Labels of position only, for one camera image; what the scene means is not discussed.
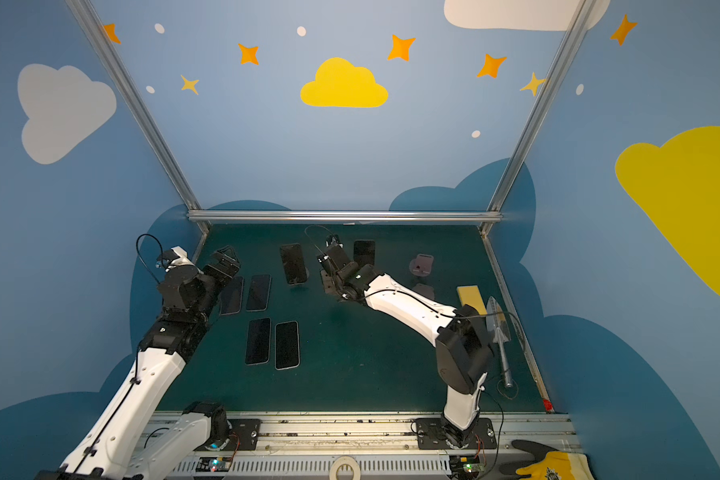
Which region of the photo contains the black phone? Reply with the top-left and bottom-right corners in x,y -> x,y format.
279,243 -> 309,285
353,239 -> 376,267

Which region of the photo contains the light blue phone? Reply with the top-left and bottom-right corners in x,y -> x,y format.
246,274 -> 272,312

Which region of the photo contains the blue-edged phone back row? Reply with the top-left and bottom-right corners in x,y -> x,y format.
245,318 -> 271,366

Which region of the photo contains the silver phone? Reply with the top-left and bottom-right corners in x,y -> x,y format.
275,321 -> 301,371

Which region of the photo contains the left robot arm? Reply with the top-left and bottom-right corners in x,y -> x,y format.
36,246 -> 240,479

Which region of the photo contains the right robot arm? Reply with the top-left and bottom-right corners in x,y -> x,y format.
317,234 -> 494,448

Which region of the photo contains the yellow sponge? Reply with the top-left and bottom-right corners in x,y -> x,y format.
457,285 -> 487,316

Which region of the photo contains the silver trowel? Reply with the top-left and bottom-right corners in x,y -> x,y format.
486,297 -> 515,389

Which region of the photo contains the left controller board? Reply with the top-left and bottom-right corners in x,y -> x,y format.
195,457 -> 233,473

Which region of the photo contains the controller board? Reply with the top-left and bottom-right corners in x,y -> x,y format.
195,457 -> 233,473
448,456 -> 486,480

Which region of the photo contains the white tape roll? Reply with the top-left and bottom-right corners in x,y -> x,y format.
329,456 -> 362,480

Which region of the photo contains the right controller board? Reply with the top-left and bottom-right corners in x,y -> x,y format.
448,456 -> 486,480

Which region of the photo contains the yellow black object bottom right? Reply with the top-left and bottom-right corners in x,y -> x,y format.
499,440 -> 594,480

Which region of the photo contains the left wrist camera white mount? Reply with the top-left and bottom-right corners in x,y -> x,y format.
156,246 -> 193,272

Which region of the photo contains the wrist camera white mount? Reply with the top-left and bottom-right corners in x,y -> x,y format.
325,233 -> 343,252
156,246 -> 193,272

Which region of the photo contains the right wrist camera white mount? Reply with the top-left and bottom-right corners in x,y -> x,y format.
325,233 -> 343,252

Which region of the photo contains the horizontal aluminium frame bar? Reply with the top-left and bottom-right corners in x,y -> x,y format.
187,210 -> 502,224

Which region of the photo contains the left aluminium frame post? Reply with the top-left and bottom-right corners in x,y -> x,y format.
65,0 -> 202,213

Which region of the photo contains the aluminium frame post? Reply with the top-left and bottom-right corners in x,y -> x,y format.
480,0 -> 599,240
65,0 -> 202,213

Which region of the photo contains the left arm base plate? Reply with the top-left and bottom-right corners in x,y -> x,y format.
194,418 -> 261,453

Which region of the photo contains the right aluminium frame post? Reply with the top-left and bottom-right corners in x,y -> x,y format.
480,0 -> 599,240

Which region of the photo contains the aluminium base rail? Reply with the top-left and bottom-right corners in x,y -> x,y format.
136,412 -> 582,479

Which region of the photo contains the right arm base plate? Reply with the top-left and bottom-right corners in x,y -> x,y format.
411,417 -> 498,450

